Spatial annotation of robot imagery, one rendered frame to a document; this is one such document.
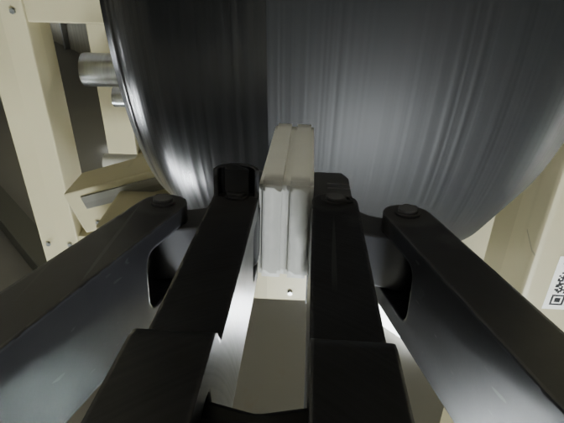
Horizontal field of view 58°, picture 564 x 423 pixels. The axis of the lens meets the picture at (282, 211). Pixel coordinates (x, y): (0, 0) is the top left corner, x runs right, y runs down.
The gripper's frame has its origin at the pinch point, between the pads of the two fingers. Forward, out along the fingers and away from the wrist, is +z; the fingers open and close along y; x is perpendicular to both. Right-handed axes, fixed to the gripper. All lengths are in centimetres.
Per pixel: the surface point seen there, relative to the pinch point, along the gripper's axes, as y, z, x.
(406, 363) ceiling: 72, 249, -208
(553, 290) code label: 29, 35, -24
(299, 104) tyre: 0.0, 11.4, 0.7
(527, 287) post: 26.5, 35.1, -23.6
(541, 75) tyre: 12.4, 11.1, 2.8
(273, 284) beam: -4, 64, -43
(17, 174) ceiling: -305, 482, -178
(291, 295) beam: -1, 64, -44
